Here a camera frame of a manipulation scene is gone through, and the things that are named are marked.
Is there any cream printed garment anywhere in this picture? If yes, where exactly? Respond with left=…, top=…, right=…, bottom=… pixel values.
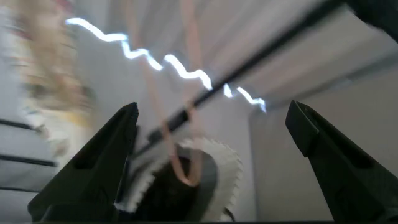
left=9, top=0, right=95, bottom=163

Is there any pink clothes hanger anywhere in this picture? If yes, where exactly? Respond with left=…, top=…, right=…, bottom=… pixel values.
left=123, top=0, right=206, bottom=188

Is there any white laundry basket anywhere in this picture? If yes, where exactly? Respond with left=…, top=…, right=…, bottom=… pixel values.
left=114, top=136, right=244, bottom=222

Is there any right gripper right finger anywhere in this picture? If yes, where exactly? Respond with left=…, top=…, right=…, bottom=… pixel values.
left=285, top=99, right=398, bottom=222

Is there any black clothes rack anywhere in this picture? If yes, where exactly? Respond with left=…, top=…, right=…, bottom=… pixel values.
left=0, top=0, right=398, bottom=194

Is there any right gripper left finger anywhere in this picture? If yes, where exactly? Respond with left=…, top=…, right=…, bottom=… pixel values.
left=27, top=101, right=140, bottom=222

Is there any white curtain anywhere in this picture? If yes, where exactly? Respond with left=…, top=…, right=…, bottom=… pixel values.
left=71, top=0, right=398, bottom=106

